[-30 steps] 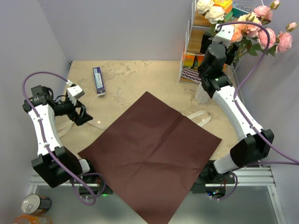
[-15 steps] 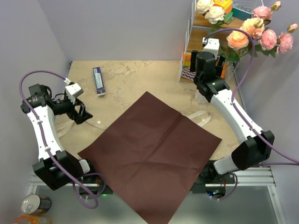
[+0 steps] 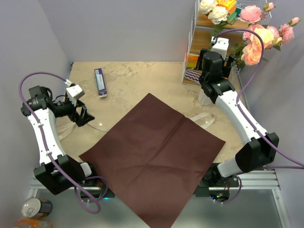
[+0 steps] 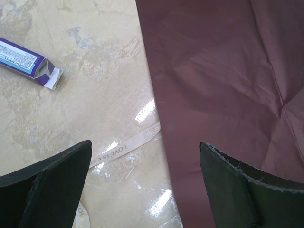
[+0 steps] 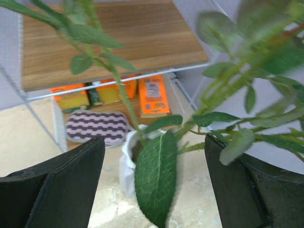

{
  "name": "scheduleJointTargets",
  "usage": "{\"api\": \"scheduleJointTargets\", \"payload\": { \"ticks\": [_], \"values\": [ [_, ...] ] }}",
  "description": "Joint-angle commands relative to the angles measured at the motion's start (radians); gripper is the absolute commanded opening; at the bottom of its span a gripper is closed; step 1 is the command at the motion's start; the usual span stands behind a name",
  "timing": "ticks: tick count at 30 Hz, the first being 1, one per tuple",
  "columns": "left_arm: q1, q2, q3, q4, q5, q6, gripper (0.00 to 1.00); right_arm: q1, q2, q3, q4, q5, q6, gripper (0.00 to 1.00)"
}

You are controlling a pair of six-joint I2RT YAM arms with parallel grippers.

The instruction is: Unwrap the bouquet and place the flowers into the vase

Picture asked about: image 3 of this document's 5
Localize green sponge stack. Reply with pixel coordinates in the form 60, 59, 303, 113
227, 11, 238, 25

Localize white rose stem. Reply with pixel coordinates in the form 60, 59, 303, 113
199, 0, 228, 36

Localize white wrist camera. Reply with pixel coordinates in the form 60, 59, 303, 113
210, 37, 229, 59
66, 85, 85, 106

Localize purple toothpaste box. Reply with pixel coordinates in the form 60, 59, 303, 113
94, 68, 107, 98

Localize aluminium rail frame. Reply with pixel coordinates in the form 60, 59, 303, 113
28, 170, 291, 228

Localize red wrapping paper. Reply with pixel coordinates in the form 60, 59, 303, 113
80, 94, 225, 228

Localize pink rose bouquet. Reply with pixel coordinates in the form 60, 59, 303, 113
236, 24, 283, 69

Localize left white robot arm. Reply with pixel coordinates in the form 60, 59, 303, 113
21, 85, 98, 195

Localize pink rose stem three blooms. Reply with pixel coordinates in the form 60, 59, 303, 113
243, 16, 301, 52

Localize beige printed ribbon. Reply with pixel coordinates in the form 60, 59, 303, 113
57, 113, 215, 141

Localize orange box shelf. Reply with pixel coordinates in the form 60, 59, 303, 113
217, 0, 237, 14
186, 55, 200, 70

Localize silver top tin can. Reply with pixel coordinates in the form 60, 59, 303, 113
21, 198, 53, 218

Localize orange box bottom shelf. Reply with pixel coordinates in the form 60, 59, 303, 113
186, 55, 200, 70

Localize pink rose stem two blooms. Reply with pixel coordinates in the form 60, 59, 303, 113
239, 2, 276, 24

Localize orange plastic bottle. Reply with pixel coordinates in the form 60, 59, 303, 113
13, 218, 54, 228

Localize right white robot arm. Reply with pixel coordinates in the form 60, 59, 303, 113
199, 49, 279, 187

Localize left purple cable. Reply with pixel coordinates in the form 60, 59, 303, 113
19, 72, 108, 214

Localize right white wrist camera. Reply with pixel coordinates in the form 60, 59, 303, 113
210, 37, 229, 59

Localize purple wavy pattern cloth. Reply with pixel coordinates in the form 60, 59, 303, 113
184, 69, 201, 85

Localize white ribbed vase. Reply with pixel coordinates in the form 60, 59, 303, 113
198, 89, 213, 106

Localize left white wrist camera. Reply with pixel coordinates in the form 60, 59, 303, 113
66, 85, 85, 106

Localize orange box top shelf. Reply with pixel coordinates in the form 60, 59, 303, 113
217, 0, 237, 14

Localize white wire shelf rack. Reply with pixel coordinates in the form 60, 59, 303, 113
181, 0, 271, 85

